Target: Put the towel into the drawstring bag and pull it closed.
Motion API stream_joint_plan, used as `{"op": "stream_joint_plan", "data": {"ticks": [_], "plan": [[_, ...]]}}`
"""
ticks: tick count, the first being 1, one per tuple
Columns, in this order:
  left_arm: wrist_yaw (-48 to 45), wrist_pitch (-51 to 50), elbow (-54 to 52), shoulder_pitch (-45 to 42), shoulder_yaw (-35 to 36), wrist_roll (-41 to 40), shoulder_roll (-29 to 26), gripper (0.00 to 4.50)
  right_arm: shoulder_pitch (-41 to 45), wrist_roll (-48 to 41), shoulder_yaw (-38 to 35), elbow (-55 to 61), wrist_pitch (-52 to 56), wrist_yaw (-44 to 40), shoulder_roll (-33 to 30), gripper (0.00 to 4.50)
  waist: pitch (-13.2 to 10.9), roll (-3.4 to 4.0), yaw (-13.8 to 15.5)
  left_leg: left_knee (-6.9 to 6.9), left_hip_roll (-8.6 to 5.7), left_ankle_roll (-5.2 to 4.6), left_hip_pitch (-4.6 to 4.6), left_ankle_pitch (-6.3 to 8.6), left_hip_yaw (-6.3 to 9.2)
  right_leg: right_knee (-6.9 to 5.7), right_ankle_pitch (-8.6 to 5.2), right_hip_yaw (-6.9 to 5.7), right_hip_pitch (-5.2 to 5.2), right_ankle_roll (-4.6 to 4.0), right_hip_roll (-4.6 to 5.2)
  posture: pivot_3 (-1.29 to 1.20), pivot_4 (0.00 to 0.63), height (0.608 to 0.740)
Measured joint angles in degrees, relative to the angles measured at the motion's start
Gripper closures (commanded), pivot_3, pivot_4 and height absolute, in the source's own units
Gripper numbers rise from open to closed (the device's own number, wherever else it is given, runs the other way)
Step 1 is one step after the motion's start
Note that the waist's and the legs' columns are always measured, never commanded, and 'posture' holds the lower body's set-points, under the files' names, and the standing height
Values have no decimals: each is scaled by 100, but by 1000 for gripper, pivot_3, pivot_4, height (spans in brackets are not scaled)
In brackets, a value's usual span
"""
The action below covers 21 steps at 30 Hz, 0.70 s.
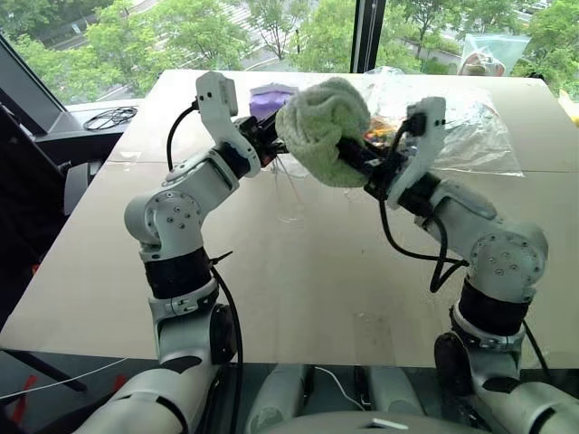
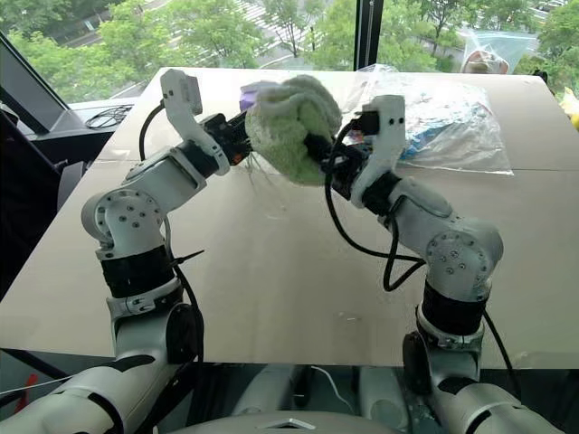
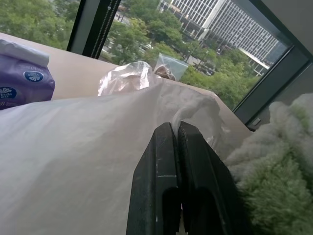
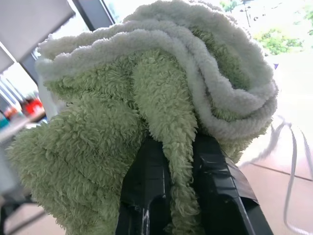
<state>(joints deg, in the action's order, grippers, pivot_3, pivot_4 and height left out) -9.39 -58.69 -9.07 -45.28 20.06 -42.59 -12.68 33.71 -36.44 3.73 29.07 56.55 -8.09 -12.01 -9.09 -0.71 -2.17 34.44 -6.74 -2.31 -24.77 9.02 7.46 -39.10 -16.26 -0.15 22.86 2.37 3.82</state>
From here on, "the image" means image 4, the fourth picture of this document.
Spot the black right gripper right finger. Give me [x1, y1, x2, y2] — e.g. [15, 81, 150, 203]
[192, 134, 274, 235]

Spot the green fluffy towel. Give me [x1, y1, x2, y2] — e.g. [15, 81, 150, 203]
[6, 0, 279, 235]

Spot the white drawstring cord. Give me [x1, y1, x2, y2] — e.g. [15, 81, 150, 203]
[238, 115, 313, 235]

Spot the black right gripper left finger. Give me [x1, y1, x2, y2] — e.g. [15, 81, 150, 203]
[116, 135, 172, 235]

